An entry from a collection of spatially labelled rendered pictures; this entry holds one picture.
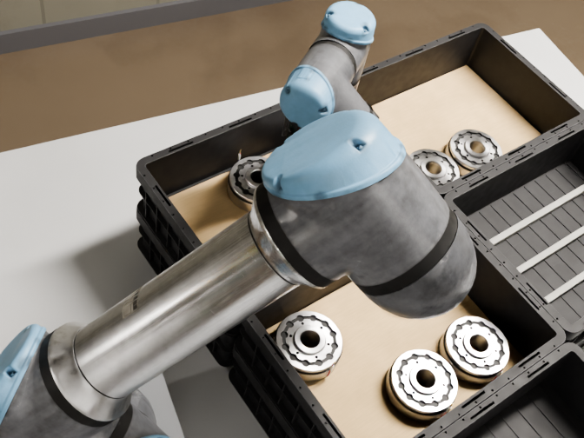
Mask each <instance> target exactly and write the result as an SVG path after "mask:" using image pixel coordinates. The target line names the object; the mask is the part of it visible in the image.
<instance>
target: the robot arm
mask: <svg viewBox="0 0 584 438"><path fill-rule="evenodd" d="M321 26H322V28H321V31H320V34H319V36H318V37H317V38H316V40H315V41H314V42H313V44H312V45H311V46H310V48H309V51H308V52H307V54H306V55H305V56H304V58H303V59H302V60H301V61H300V63H299V64H298V65H297V67H296V68H295V69H294V70H293V71H292V72H291V73H290V75H289V78H288V81H287V82H286V84H285V85H284V87H283V89H282V91H281V94H280V99H279V100H280V106H281V109H282V113H283V114H284V115H285V121H284V125H283V129H282V136H287V137H286V140H285V141H284V144H283V145H282V146H280V147H277V148H276V149H275V150H274V151H273V152H272V153H271V155H270V156H269V157H268V159H267V160H266V162H265V163H264V165H263V167H262V180H263V183H262V184H260V185H259V186H257V187H256V188H255V191H254V196H253V203H252V209H251V211H250V212H248V213H247V214H246V215H244V216H242V217H241V218H239V219H238V220H237V221H235V222H233V223H232V224H230V225H229V226H228V227H227V228H226V229H224V230H222V231H221V232H219V233H218V234H217V235H215V236H213V237H212V238H210V239H209V240H208V241H206V242H205V243H204V244H202V245H201V246H199V247H198V248H197V249H195V250H193V251H192V252H190V253H189V254H188V255H186V256H185V257H184V258H182V259H181V260H180V261H178V262H176V263H175V264H173V265H172V266H171V267H169V268H168V269H166V270H164V271H163V272H162V273H161V274H160V275H158V276H156V277H155V278H153V279H152V280H151V281H149V282H147V283H146V284H144V285H143V286H142V287H141V288H139V289H138V290H136V291H135V292H133V293H132V294H131V295H129V296H127V297H126V298H124V299H123V300H122V301H120V302H119V303H118V304H116V305H115V306H114V307H112V308H111V309H109V310H107V311H106V312H105V313H103V314H102V315H100V316H98V317H97V318H96V319H95V320H94V321H92V322H90V323H89V324H85V323H82V322H67V323H65V324H63V325H62V326H60V327H58V328H57V329H55V330H54V331H52V332H51V333H48V332H47V331H46V328H45V327H41V326H39V325H38V324H31V325H29V326H27V327H26V328H24V329H23V330H22V331H21V332H20V333H19V334H18V335H17V336H16V337H15V338H14V339H13V340H12V341H11V342H10V343H9V344H8V345H7V347H6V348H5V349H4V350H3V352H2V353H1V354H0V438H170V437H169V436H168V435H166V434H165V433H164V432H163V431H162V430H161V429H160V428H159V427H158V426H157V425H156V416H155V413H154V410H153V408H152V406H151V404H150V403H149V400H148V399H147V398H146V396H145V395H144V394H143V393H142V392H141V391H140V390H139V389H138V388H140V387H141V386H142V385H144V384H145V383H147V382H149V381H151V380H152V379H154V378H155V377H157V376H158V375H160V374H161V373H163V372H164V371H166V370H167V369H169V368H171V367H173V366H174V365H176V364H177V363H178V362H180V361H181V360H183V359H185V358H186V357H188V356H189V355H191V354H193V353H195V352H196V351H197V350H198V349H200V348H202V347H204V346H205V345H207V344H208V343H210V342H212V341H213V340H215V339H216V338H217V337H219V336H220V335H222V334H224V333H226V332H227V331H229V330H230V329H232V328H233V327H234V326H236V325H238V324H239V323H241V322H243V321H244V320H246V319H248V318H249V317H251V316H252V315H253V314H255V313H257V312H258V311H260V310H261V309H263V308H265V307H266V306H268V305H270V303H272V302H274V301H275V300H277V299H279V298H280V297H282V296H283V295H285V294H287V293H288V292H289V291H291V290H292V289H294V288H296V287H297V286H299V285H301V284H303V285H306V286H310V287H312V288H316V289H324V288H326V287H327V286H328V285H330V284H331V283H333V282H335V281H336V280H339V279H340V278H341V277H343V276H345V275H347V276H348V277H349V279H350V280H351V281H352V282H353V283H354V284H355V285H356V286H357V287H358V288H359V290H360V291H362V293H363V294H364V295H365V296H366V297H367V298H368V299H369V300H370V301H372V302H373V303H374V304H376V305H377V306H379V307H380V308H381V309H383V310H385V311H387V312H389V313H391V314H393V315H397V316H399V317H403V318H407V319H417V320H425V319H430V318H435V317H437V316H440V315H444V314H447V312H449V311H450V310H452V309H454V308H456V307H457V306H458V305H459V304H460V303H461V302H462V301H463V300H464V299H465V297H466V296H467V294H468V292H469V291H470V289H471V288H472V286H473V283H474V280H475V275H476V266H477V260H476V254H475V247H474V244H473V242H472V240H471V238H470V235H469V233H468V232H467V230H466V228H465V226H464V225H463V223H462V222H461V220H460V219H459V217H458V216H457V215H456V214H455V212H454V211H453V210H452V209H451V208H450V207H449V206H448V205H447V203H446V202H445V201H444V199H443V198H442V197H441V195H440V194H439V193H438V191H437V190H436V189H435V187H434V186H433V185H432V184H431V182H430V181H429V180H428V179H427V177H425V175H424V174H423V173H422V172H421V170H420V169H419V167H418V166H417V165H416V164H415V162H414V161H413V159H412V158H411V157H410V156H409V154H408V153H407V152H406V149H405V146H404V145H403V143H402V142H401V141H400V140H399V139H398V138H397V137H395V136H393V135H392V134H391V133H390V132H389V131H388V129H387V128H386V127H385V126H384V125H383V123H382V122H381V121H380V120H379V118H380V117H379V116H378V115H377V114H376V113H375V111H374V110H373V108H372V106H371V105H370V104H369V103H367V102H366V101H364V100H363V99H362V97H361V96H360V95H359V93H358V92H357V87H358V84H359V82H360V79H361V76H362V71H363V68H364V65H365V62H366V59H367V56H368V51H369V48H370V45H371V43H372V42H373V41H374V37H373V35H374V32H375V17H374V15H373V14H372V12H371V11H370V10H369V9H368V8H366V7H365V6H363V5H360V4H358V3H355V2H350V1H341V2H337V3H333V4H332V5H330V6H329V7H328V9H327V10H326V13H325V16H324V18H323V20H322V23H321ZM288 120H290V122H289V128H288V129H286V126H287V121H288Z"/></svg>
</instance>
